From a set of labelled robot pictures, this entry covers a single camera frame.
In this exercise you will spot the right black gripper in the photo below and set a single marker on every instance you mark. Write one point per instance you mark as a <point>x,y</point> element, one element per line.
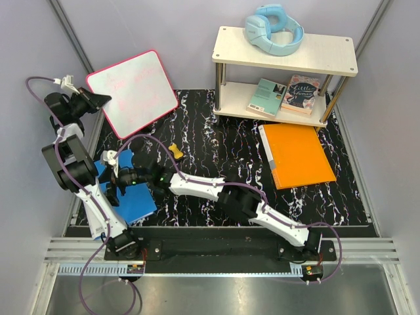
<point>111,194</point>

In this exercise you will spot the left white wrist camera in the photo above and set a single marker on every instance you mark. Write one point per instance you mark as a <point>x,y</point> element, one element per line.
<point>66,84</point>

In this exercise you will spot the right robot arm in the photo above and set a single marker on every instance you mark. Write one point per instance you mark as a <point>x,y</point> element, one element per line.
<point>241,202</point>

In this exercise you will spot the Little Women book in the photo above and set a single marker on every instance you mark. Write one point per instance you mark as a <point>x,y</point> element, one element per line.
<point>300,95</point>

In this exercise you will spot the black marble pattern mat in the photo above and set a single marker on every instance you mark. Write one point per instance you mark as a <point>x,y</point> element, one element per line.
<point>194,168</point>

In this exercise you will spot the blue book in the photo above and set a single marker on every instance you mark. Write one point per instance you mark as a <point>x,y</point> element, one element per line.
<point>136,204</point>

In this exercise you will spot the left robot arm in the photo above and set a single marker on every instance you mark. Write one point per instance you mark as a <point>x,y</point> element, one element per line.
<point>74,170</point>

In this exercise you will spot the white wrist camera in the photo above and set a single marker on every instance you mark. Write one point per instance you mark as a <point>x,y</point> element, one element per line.
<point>110,158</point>
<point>66,84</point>

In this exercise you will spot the light blue headphones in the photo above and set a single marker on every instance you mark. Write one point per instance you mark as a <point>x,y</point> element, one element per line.
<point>269,19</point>

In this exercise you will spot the pink framed whiteboard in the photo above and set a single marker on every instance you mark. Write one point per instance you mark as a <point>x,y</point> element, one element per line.
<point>140,91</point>

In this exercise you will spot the white two-tier shelf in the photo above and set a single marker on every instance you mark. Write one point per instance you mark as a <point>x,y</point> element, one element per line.
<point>319,54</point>

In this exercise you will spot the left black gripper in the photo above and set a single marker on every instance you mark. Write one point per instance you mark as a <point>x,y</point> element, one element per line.
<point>97,100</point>

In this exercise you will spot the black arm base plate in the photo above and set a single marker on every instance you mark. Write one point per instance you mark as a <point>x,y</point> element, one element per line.
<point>208,251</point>

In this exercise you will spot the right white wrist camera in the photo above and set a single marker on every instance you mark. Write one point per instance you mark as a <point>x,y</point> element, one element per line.
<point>110,158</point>

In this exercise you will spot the yellow whiteboard eraser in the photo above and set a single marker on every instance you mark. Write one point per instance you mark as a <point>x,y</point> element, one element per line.
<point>177,154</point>

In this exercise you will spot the orange folder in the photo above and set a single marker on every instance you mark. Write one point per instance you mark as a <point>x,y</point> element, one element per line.
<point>295,155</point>

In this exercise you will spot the teal paperback book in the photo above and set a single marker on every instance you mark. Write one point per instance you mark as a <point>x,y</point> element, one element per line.
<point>267,99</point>

